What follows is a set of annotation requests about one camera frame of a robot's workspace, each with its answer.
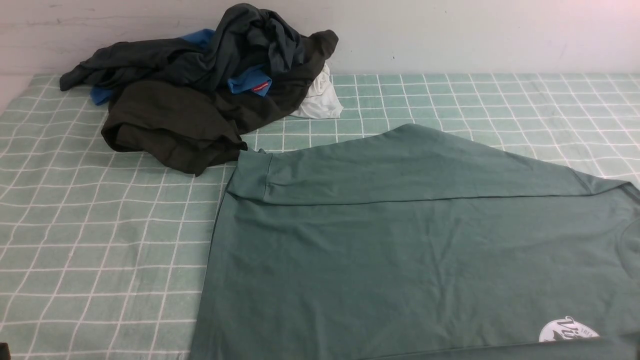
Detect green long-sleeved shirt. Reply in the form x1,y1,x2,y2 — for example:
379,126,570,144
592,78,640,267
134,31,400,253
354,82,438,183
189,124,640,360

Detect white crumpled garment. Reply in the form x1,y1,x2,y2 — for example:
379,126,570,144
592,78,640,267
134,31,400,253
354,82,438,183
290,64,344,120

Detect blue garment with red label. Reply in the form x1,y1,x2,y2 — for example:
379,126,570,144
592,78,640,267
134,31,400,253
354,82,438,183
89,28,272,106

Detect dark olive crumpled garment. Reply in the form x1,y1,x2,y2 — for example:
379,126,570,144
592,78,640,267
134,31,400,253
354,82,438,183
101,30,339,176

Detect dark grey-blue crumpled garment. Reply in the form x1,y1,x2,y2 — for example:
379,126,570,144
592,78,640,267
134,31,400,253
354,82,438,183
59,3,304,92

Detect green checked table cloth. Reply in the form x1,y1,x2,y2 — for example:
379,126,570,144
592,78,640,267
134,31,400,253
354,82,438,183
0,73,640,360

